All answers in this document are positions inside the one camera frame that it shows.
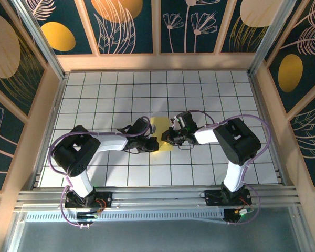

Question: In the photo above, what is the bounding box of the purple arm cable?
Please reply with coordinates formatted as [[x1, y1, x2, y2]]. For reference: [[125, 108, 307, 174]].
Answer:
[[187, 110, 272, 226], [49, 116, 151, 228]]

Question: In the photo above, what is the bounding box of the grey metal sheet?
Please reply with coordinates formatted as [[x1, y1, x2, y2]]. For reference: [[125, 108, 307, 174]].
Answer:
[[15, 222, 300, 252]]

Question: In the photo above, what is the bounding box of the aluminium corner post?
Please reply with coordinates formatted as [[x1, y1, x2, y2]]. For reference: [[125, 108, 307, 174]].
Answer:
[[10, 0, 69, 81], [248, 0, 305, 77]]

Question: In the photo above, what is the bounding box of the aluminium rail beam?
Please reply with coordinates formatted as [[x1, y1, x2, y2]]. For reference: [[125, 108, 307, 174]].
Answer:
[[14, 186, 301, 211]]

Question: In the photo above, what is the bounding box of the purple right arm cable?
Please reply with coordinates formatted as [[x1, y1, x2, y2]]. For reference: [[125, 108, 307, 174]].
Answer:
[[187, 110, 272, 226]]

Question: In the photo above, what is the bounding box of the grey slotted cable duct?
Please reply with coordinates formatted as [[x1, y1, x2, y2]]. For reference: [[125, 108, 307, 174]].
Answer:
[[25, 211, 226, 224]]

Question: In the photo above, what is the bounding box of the small circuit board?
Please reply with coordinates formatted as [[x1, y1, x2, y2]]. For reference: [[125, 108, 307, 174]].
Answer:
[[235, 207, 255, 216]]

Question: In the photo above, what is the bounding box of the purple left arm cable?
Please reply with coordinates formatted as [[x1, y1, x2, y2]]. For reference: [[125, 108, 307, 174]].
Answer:
[[49, 116, 151, 228]]

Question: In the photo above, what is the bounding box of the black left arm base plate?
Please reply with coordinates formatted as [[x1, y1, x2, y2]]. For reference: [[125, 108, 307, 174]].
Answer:
[[64, 191, 113, 209]]

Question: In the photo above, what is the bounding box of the yellow paper sheet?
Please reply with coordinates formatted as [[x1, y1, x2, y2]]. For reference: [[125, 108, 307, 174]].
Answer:
[[150, 117, 174, 153]]

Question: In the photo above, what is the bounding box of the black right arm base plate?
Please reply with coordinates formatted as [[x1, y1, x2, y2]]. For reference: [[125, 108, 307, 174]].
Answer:
[[204, 188, 253, 207]]

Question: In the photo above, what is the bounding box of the aluminium side rail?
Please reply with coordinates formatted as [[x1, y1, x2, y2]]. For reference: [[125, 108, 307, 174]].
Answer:
[[248, 73, 292, 187], [28, 73, 69, 191]]

